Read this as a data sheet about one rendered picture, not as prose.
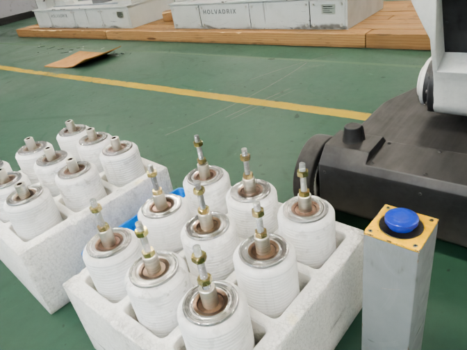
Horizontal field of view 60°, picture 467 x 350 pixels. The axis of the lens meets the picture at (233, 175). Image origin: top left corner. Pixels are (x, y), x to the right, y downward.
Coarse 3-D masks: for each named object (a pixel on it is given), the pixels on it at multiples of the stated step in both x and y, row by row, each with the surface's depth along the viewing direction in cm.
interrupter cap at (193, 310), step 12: (192, 288) 56; (216, 288) 56; (228, 288) 55; (192, 300) 55; (228, 300) 54; (192, 312) 53; (204, 312) 53; (216, 312) 52; (228, 312) 52; (204, 324) 51; (216, 324) 51
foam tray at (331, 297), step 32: (352, 256) 69; (64, 288) 72; (96, 288) 75; (320, 288) 62; (352, 288) 73; (96, 320) 68; (128, 320) 63; (256, 320) 59; (288, 320) 58; (320, 320) 65; (352, 320) 77
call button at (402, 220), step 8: (400, 208) 52; (392, 216) 51; (400, 216) 51; (408, 216) 51; (416, 216) 51; (392, 224) 50; (400, 224) 50; (408, 224) 50; (416, 224) 50; (400, 232) 51; (408, 232) 51
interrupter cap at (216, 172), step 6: (210, 168) 85; (216, 168) 84; (192, 174) 83; (198, 174) 84; (216, 174) 82; (222, 174) 82; (192, 180) 82; (204, 180) 81; (210, 180) 80; (216, 180) 80
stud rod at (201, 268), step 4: (196, 244) 49; (192, 248) 49; (196, 248) 49; (200, 248) 49; (196, 252) 49; (200, 252) 49; (196, 256) 49; (200, 256) 49; (200, 264) 50; (204, 264) 50; (200, 268) 50; (204, 268) 50; (200, 272) 51; (204, 272) 51; (200, 276) 51; (204, 276) 51; (204, 288) 52; (208, 288) 52
